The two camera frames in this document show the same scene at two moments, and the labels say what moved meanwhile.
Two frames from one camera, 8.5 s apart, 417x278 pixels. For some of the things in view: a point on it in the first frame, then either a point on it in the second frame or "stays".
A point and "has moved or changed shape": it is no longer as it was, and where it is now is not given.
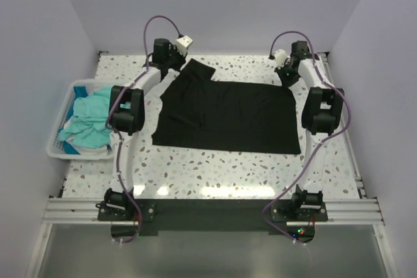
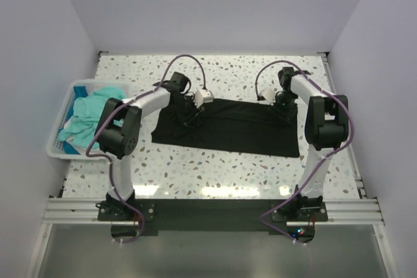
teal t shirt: [88, 127] stays
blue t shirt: [79, 91] stays
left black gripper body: [174, 60] to [187, 111]
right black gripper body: [288, 76] to [287, 108]
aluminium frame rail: [74, 210] stays
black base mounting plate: [132, 217] stays
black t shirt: [196, 112] has moved or changed shape
